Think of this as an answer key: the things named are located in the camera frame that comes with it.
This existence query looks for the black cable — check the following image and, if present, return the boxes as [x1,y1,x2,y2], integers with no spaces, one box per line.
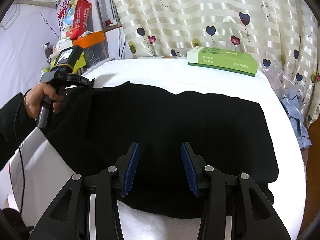
[13,104,26,215]

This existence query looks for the red snack gift box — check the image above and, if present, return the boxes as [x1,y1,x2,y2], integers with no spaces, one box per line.
[61,0,91,40]

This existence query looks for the green white flat box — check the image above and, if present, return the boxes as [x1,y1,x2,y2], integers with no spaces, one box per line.
[187,47,258,76]

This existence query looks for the heart pattern curtain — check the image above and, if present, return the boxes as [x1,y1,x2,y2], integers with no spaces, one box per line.
[113,0,319,125]

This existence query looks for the black pants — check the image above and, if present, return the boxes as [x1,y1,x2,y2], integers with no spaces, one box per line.
[43,82,278,219]

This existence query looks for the orange lid storage box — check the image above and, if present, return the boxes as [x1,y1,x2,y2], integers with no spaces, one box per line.
[73,31,109,67]

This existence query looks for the left forearm black sleeve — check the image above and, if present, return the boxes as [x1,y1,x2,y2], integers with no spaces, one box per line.
[0,93,36,170]

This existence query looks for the white bed cover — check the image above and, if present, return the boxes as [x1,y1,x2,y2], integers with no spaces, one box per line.
[7,58,306,239]

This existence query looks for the blue grey cloth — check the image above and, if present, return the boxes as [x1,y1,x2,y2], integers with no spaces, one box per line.
[280,90,312,149]

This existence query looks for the left hand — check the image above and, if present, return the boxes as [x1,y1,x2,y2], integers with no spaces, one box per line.
[23,82,65,119]

